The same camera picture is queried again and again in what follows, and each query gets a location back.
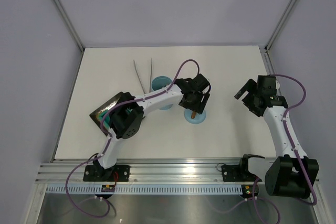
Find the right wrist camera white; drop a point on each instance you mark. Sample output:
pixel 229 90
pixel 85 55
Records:
pixel 277 85

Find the aluminium rail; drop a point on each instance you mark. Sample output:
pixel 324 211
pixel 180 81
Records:
pixel 147 171

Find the blue lid with wooden handle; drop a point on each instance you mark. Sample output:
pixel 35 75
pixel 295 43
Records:
pixel 194 117

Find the blue cylindrical lunch box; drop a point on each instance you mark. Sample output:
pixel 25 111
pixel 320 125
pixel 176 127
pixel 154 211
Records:
pixel 159 83

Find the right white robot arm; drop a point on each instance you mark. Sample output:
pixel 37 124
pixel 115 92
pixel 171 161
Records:
pixel 293 173

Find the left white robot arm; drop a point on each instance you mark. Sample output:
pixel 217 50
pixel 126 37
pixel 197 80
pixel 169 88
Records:
pixel 140 106

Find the white slotted cable duct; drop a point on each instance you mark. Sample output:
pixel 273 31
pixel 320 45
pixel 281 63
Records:
pixel 147 189

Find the left aluminium frame post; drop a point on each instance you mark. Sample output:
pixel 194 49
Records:
pixel 71 29

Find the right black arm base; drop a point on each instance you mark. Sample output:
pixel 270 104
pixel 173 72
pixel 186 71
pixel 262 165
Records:
pixel 239 172

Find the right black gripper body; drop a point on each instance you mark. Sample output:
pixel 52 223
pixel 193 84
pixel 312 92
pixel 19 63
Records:
pixel 250 100

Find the black teal square plate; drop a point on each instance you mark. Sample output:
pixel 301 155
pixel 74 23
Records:
pixel 105 108

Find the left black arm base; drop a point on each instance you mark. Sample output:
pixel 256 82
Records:
pixel 96 173

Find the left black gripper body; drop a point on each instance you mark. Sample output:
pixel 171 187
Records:
pixel 197 103

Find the right aluminium frame post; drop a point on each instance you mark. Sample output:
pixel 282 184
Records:
pixel 281 24

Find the aluminium frame post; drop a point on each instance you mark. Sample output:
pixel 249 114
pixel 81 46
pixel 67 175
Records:
pixel 71 29
pixel 281 24

